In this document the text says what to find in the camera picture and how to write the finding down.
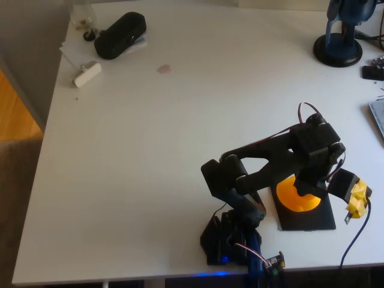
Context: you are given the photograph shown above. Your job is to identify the yellow rubber duck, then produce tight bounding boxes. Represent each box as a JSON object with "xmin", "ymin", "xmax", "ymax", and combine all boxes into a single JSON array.
[{"xmin": 275, "ymin": 176, "xmax": 322, "ymax": 214}]

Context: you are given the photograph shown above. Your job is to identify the black square mat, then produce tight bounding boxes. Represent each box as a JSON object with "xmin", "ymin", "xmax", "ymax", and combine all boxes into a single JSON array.
[{"xmin": 271, "ymin": 176, "xmax": 337, "ymax": 232}]

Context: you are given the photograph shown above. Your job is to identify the small controller board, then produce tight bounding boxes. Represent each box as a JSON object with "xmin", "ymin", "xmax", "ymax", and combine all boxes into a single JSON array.
[{"xmin": 263, "ymin": 251, "xmax": 286, "ymax": 275}]

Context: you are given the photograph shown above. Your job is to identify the grey laptop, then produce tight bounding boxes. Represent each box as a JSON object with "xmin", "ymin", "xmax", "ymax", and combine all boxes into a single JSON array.
[{"xmin": 368, "ymin": 98, "xmax": 384, "ymax": 139}]

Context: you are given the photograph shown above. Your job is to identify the blue table clamp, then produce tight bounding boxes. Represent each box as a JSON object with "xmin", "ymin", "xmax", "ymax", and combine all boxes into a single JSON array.
[{"xmin": 245, "ymin": 233, "xmax": 264, "ymax": 288}]

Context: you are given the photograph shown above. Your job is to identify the black phone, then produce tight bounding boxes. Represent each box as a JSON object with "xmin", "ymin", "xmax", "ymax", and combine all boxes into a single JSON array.
[{"xmin": 361, "ymin": 65, "xmax": 384, "ymax": 81}]

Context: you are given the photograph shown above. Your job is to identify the blue microphone on black stand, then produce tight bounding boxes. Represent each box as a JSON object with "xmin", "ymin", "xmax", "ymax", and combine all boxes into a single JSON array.
[{"xmin": 313, "ymin": 0, "xmax": 377, "ymax": 68}]

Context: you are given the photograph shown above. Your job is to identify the black oblong case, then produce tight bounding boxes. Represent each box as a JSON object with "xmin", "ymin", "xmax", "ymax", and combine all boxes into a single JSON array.
[{"xmin": 94, "ymin": 11, "xmax": 148, "ymax": 61}]

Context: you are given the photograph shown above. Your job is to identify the white rectangular adapter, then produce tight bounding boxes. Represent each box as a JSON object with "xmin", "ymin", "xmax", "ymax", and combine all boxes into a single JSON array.
[{"xmin": 73, "ymin": 61, "xmax": 103, "ymax": 89}]

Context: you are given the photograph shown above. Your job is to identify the white paper sheets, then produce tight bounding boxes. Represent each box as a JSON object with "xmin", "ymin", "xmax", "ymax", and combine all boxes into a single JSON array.
[{"xmin": 59, "ymin": 28, "xmax": 149, "ymax": 65}]

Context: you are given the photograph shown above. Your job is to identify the clear bottle with red label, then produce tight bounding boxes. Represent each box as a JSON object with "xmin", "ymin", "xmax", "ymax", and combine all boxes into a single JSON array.
[{"xmin": 70, "ymin": 0, "xmax": 97, "ymax": 31}]

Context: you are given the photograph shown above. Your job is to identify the camera with yellow tape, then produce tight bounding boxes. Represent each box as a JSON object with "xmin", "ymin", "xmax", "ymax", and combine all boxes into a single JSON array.
[{"xmin": 326, "ymin": 167, "xmax": 373, "ymax": 225}]

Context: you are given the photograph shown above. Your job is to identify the red white servo wire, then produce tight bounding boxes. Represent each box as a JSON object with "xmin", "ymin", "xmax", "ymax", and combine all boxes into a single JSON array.
[{"xmin": 297, "ymin": 101, "xmax": 320, "ymax": 124}]

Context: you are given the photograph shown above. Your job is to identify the dark camera cable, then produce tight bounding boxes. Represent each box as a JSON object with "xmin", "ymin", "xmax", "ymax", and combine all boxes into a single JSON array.
[{"xmin": 338, "ymin": 196, "xmax": 373, "ymax": 270}]

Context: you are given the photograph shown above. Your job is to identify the black cables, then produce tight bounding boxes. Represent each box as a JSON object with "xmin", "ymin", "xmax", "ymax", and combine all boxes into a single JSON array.
[{"xmin": 355, "ymin": 28, "xmax": 384, "ymax": 50}]

